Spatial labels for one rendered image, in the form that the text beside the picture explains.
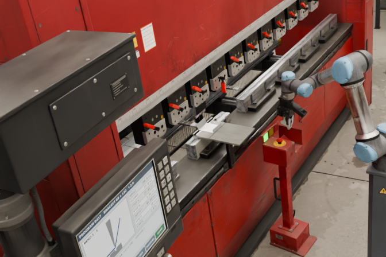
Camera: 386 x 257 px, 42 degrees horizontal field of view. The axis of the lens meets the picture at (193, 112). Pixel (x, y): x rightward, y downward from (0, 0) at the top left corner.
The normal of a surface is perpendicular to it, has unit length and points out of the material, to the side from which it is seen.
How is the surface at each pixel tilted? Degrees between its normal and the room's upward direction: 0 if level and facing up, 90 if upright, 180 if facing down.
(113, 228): 90
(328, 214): 0
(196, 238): 90
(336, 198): 0
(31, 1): 90
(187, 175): 0
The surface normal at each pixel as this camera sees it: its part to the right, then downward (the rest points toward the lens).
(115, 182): -0.14, -0.88
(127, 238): 0.87, 0.11
